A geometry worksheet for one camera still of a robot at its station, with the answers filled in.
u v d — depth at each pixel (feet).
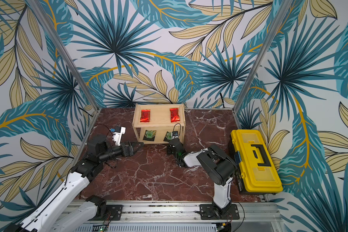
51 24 2.46
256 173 2.32
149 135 3.30
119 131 2.17
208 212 2.41
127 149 2.09
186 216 2.40
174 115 2.81
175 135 2.80
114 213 2.37
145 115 2.81
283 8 2.25
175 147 2.41
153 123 2.76
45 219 1.31
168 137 3.29
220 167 1.65
